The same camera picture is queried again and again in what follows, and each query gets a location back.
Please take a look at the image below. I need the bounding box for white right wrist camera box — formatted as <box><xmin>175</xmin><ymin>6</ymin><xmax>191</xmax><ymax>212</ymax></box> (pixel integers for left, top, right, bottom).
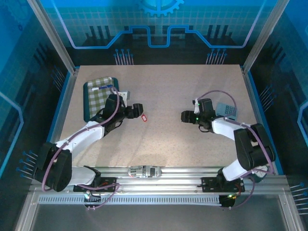
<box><xmin>193</xmin><ymin>98</ymin><xmax>202</xmax><ymax>114</ymax></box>

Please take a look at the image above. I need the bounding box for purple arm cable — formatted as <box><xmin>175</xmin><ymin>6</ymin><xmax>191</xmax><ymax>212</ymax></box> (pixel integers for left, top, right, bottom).
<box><xmin>42</xmin><ymin>87</ymin><xmax>121</xmax><ymax>210</ymax></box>
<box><xmin>195</xmin><ymin>90</ymin><xmax>274</xmax><ymax>210</ymax></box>

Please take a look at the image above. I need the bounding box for aluminium corner post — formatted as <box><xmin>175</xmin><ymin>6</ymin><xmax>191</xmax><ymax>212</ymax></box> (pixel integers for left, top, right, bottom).
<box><xmin>241</xmin><ymin>0</ymin><xmax>291</xmax><ymax>75</ymax></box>
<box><xmin>26</xmin><ymin>0</ymin><xmax>78</xmax><ymax>74</ymax></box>

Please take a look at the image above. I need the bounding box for printed wrapped oval object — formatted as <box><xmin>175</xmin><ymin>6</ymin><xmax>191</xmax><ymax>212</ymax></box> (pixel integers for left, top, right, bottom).
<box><xmin>127</xmin><ymin>165</ymin><xmax>163</xmax><ymax>179</ymax></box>

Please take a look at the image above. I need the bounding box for blue grey calculator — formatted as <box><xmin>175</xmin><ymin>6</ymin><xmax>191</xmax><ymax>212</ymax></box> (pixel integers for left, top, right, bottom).
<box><xmin>216</xmin><ymin>103</ymin><xmax>238</xmax><ymax>121</ymax></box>

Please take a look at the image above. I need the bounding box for teal tray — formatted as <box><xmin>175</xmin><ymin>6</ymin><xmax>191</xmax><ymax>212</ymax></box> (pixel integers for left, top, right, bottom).
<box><xmin>83</xmin><ymin>77</ymin><xmax>121</xmax><ymax>122</ymax></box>

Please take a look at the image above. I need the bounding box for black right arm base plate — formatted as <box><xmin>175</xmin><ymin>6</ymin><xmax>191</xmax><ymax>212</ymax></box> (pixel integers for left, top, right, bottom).
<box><xmin>201</xmin><ymin>176</ymin><xmax>246</xmax><ymax>193</ymax></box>

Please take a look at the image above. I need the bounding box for blue white pen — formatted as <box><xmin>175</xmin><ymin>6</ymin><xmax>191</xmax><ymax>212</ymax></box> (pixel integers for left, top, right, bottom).
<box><xmin>92</xmin><ymin>84</ymin><xmax>113</xmax><ymax>91</ymax></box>

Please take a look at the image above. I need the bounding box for slotted grey cable duct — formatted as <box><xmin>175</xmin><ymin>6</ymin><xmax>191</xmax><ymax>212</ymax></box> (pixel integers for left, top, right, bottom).
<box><xmin>38</xmin><ymin>195</ymin><xmax>222</xmax><ymax>205</ymax></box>

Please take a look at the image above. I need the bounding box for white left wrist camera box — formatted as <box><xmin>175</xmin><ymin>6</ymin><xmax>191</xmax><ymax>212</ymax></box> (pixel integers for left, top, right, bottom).
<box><xmin>118</xmin><ymin>90</ymin><xmax>132</xmax><ymax>101</ymax></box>

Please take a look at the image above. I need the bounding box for green checked cloth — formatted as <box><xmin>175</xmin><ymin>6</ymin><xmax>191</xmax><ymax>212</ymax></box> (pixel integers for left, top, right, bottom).
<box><xmin>87</xmin><ymin>77</ymin><xmax>115</xmax><ymax>118</ymax></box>

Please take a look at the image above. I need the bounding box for aluminium rail frame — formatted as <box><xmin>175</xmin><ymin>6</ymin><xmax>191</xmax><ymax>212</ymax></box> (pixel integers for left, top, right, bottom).
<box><xmin>30</xmin><ymin>165</ymin><xmax>291</xmax><ymax>196</ymax></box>

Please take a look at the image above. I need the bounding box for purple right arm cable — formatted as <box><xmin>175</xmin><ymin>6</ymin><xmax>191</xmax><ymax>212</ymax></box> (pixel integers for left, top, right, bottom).
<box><xmin>195</xmin><ymin>90</ymin><xmax>274</xmax><ymax>210</ymax></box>

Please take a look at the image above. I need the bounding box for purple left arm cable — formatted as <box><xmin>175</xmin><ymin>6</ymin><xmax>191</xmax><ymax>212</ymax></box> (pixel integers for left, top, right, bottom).
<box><xmin>42</xmin><ymin>87</ymin><xmax>121</xmax><ymax>210</ymax></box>

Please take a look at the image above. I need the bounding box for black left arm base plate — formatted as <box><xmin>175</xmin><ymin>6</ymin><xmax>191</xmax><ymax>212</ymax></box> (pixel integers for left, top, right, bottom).
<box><xmin>73</xmin><ymin>177</ymin><xmax>120</xmax><ymax>193</ymax></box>

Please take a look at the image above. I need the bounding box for grey metal panel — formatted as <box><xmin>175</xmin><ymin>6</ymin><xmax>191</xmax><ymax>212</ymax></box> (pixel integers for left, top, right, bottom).
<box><xmin>30</xmin><ymin>204</ymin><xmax>291</xmax><ymax>231</ymax></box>

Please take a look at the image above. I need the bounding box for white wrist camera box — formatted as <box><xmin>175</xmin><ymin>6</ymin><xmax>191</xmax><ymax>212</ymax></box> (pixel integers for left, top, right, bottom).
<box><xmin>118</xmin><ymin>90</ymin><xmax>132</xmax><ymax>101</ymax></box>
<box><xmin>193</xmin><ymin>98</ymin><xmax>202</xmax><ymax>114</ymax></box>

